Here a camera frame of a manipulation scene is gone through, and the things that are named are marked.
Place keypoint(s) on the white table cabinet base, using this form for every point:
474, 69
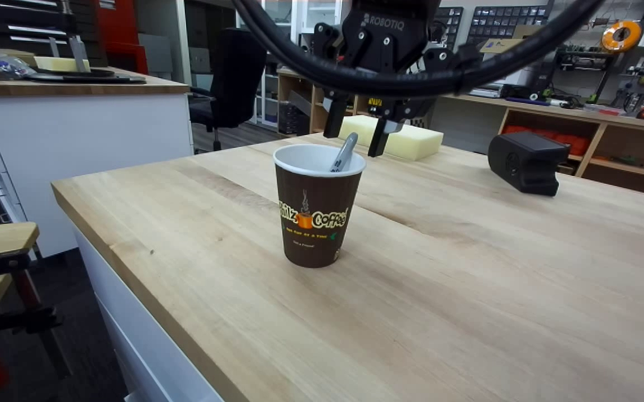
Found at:
152, 365

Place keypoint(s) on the brown paper coffee cup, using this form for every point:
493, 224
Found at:
314, 202

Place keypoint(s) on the white side counter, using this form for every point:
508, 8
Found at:
57, 130

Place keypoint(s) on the orange tape roll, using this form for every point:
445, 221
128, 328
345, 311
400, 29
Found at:
622, 36

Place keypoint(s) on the black office chair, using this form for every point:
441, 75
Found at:
237, 63

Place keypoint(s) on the yellow foam block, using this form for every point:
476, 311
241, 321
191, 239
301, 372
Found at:
409, 144

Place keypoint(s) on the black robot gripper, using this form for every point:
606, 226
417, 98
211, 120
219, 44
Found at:
384, 36

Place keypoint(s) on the wooden shelf unit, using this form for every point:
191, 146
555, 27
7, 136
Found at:
602, 148

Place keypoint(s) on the silver black marker pen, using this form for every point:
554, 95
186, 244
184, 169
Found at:
345, 152

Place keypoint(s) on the black stereo camera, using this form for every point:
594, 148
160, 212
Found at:
527, 162

